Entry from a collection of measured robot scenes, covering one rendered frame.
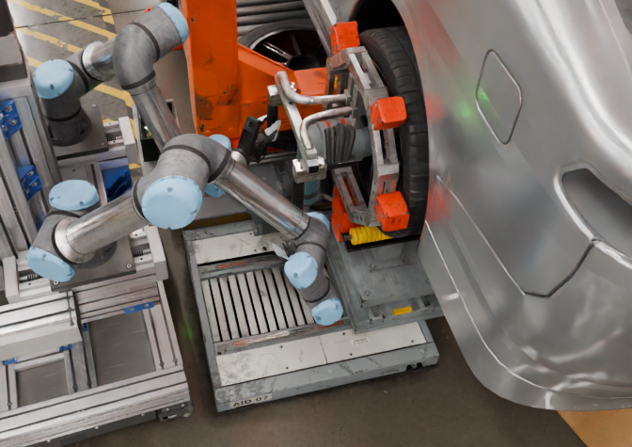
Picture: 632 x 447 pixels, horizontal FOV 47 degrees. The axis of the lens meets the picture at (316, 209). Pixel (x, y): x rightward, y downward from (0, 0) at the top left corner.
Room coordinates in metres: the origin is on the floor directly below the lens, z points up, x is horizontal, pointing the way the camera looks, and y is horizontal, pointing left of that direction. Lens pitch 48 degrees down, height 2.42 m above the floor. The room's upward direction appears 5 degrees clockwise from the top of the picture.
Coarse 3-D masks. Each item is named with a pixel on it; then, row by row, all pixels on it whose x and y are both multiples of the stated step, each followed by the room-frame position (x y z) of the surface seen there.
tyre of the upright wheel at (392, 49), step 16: (368, 32) 1.88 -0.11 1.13; (384, 32) 1.84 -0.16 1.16; (400, 32) 1.84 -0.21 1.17; (368, 48) 1.85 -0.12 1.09; (384, 48) 1.75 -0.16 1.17; (400, 48) 1.74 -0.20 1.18; (384, 64) 1.72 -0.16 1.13; (400, 64) 1.67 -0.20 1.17; (416, 64) 1.68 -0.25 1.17; (400, 80) 1.63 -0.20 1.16; (416, 80) 1.64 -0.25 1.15; (416, 96) 1.59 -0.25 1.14; (416, 112) 1.55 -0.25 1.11; (416, 128) 1.51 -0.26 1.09; (416, 144) 1.49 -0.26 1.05; (416, 160) 1.46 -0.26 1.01; (416, 176) 1.44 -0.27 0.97; (416, 192) 1.43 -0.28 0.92; (416, 208) 1.42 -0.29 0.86; (416, 224) 1.43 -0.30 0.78
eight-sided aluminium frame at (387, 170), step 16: (352, 48) 1.81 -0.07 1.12; (336, 64) 1.87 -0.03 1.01; (352, 64) 1.74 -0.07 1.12; (368, 64) 1.74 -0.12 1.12; (368, 96) 1.59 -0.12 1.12; (384, 96) 1.60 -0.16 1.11; (368, 112) 1.58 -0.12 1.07; (384, 160) 1.49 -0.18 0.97; (336, 176) 1.77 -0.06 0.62; (352, 176) 1.77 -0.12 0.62; (384, 176) 1.45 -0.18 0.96; (352, 192) 1.72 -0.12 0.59; (384, 192) 1.49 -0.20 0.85; (352, 208) 1.62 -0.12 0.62; (368, 208) 1.48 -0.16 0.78; (368, 224) 1.45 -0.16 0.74
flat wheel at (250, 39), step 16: (256, 32) 2.72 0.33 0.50; (272, 32) 2.74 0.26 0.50; (288, 32) 2.76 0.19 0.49; (304, 32) 2.78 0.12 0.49; (256, 48) 2.64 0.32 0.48; (272, 48) 2.66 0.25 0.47; (288, 48) 2.76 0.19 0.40; (304, 48) 2.78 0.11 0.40; (320, 48) 2.68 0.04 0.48; (288, 64) 2.55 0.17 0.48; (304, 64) 2.60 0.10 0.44; (320, 64) 2.56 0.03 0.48; (272, 144) 2.23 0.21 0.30; (288, 144) 2.22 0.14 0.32
